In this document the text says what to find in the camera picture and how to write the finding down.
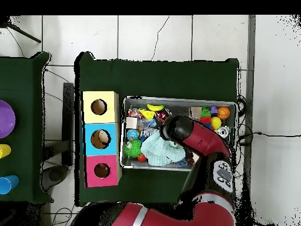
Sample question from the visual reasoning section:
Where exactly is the green spiky ball with eyes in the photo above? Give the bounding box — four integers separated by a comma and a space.
124, 139, 144, 158

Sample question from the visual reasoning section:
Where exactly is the clear mesh bin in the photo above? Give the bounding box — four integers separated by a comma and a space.
120, 96, 238, 174

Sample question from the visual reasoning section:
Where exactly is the wooden box with three holes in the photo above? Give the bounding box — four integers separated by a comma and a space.
82, 91, 122, 188

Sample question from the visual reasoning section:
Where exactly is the yellow cheese wedge toy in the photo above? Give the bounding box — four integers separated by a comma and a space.
139, 109, 156, 120

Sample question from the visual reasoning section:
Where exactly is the plain wooden block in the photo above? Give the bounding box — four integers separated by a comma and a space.
125, 116, 140, 129

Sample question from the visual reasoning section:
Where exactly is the blue globe ball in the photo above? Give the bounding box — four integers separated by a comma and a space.
126, 128, 141, 141

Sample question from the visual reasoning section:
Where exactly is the mint green muslin cloth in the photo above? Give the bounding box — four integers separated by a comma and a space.
140, 131, 187, 167

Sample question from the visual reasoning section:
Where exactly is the dark green tablecloth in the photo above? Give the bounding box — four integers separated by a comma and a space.
74, 51, 240, 208

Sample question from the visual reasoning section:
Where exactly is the dark green side table cloth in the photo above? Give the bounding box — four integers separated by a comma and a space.
0, 51, 52, 204

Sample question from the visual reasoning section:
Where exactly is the purple plate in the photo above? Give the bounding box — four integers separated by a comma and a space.
0, 99, 17, 139

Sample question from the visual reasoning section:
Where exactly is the yellow cup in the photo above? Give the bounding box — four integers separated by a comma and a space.
0, 144, 12, 159

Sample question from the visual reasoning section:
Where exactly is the blue cup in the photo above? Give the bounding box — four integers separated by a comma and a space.
0, 175, 20, 195

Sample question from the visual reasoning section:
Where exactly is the black tripod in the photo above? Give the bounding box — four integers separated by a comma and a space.
0, 16, 42, 44

